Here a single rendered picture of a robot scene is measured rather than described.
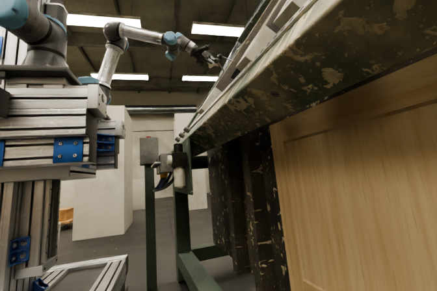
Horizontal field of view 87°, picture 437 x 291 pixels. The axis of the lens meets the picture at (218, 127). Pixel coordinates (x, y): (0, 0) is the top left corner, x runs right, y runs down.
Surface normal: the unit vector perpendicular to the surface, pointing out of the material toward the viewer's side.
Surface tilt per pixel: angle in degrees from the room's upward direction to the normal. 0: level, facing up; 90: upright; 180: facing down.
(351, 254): 90
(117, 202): 90
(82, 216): 90
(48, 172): 90
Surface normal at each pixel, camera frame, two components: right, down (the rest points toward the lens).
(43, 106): 0.23, -0.22
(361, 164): -0.94, 0.01
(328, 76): -0.47, 0.80
